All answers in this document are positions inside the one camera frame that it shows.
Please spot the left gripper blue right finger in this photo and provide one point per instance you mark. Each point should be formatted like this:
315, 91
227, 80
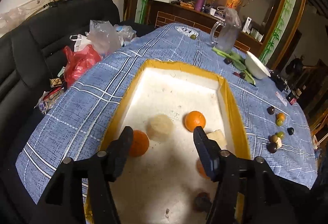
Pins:
209, 153

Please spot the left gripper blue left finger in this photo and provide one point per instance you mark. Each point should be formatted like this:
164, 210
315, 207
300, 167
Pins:
117, 153

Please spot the orange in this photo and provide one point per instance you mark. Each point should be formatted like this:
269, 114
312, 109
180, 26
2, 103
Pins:
140, 144
194, 119

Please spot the large sugarcane chunk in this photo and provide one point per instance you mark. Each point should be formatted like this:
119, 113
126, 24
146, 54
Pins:
159, 128

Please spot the red jujube date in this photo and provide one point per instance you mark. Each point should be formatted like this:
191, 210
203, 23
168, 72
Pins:
202, 202

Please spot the yellow rimmed foam tray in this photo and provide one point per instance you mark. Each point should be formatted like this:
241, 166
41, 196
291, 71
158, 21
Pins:
161, 185

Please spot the small brown orange fruit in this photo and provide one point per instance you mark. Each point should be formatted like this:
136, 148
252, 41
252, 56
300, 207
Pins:
273, 138

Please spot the small sugarcane piece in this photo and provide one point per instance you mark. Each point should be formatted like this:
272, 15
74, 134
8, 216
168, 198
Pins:
278, 142

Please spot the mandarin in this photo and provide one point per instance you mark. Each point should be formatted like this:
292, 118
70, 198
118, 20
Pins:
280, 116

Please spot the dark purple plum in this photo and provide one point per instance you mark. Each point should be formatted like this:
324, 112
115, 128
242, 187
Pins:
271, 110

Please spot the dark grape leaves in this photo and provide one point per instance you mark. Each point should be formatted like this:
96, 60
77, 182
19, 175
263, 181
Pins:
227, 61
242, 75

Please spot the white instruction leaflet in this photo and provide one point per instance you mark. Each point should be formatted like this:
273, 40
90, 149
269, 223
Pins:
280, 97

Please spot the green vegetable leaves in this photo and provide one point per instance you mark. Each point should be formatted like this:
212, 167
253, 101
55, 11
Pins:
238, 62

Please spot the white bowl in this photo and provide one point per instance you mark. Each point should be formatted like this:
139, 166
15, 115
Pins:
256, 67

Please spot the black red cylindrical device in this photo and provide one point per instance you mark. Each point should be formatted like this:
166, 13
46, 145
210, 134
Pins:
291, 98

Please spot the red plastic bag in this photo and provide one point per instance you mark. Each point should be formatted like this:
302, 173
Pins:
79, 62

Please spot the black charger device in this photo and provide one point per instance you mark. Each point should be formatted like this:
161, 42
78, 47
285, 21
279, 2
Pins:
280, 82

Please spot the clear plastic bag on sofa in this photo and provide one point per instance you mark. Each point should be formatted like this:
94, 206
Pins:
104, 37

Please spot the clear plastic pitcher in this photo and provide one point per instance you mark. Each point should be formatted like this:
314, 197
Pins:
226, 30

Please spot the white box on counter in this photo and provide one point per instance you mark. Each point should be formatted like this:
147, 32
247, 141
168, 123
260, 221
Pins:
246, 26

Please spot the black leather sofa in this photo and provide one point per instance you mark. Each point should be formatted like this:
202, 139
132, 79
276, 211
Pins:
32, 55

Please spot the wooden cabinet counter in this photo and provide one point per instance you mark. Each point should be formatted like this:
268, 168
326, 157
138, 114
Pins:
160, 14

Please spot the purple thermos bottle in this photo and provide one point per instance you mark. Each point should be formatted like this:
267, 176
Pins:
199, 5

